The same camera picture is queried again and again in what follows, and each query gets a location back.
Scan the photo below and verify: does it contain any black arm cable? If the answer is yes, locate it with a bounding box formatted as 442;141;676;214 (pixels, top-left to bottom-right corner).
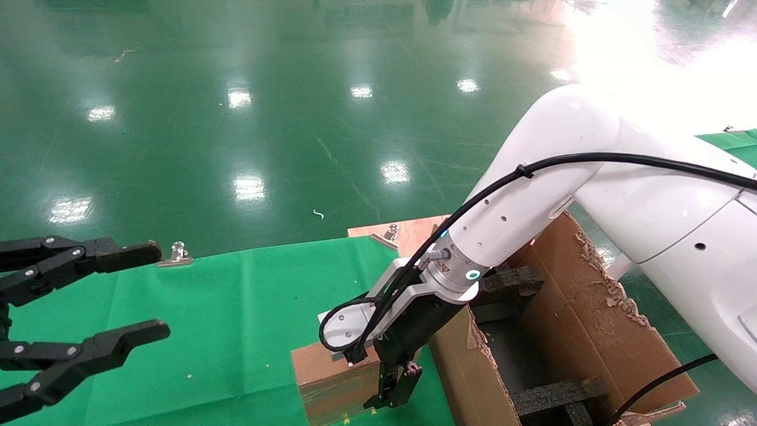
318;153;757;426

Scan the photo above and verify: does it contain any small brown cardboard box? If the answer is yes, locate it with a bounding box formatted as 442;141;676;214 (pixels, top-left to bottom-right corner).
291;340;388;426

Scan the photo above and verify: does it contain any large open cardboard carton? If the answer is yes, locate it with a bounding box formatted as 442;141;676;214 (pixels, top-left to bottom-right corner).
429;210;700;426

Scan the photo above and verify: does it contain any green tablecloth with clips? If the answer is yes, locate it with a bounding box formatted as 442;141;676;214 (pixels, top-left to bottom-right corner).
0;237;456;426

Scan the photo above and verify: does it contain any black foam insert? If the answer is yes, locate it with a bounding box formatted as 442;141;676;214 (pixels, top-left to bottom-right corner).
512;379;610;426
473;265;546;323

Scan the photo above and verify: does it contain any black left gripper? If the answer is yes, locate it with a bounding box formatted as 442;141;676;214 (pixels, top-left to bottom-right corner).
0;235;171;424

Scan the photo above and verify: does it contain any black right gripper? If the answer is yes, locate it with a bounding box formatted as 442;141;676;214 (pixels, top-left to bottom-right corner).
363;293;468;411

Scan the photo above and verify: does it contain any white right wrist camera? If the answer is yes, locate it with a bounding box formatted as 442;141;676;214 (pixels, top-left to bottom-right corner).
318;257;480;362

